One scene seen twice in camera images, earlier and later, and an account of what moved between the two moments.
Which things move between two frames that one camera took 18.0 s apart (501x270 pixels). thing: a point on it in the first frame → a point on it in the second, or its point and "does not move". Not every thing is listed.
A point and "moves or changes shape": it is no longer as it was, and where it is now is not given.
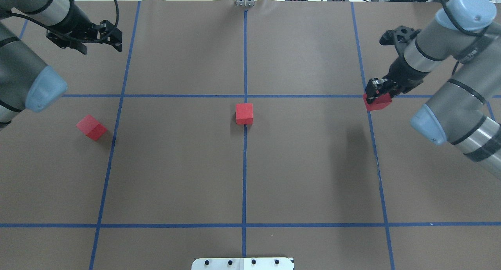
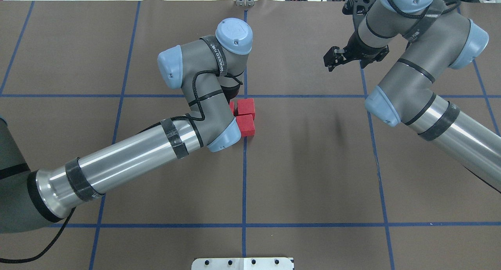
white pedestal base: (242, 263) does not move
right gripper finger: (373, 86) → (334, 56)
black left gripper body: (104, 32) → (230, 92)
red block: (91, 128) → (231, 107)
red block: (379, 103) moves or changes shape
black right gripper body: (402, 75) → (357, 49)
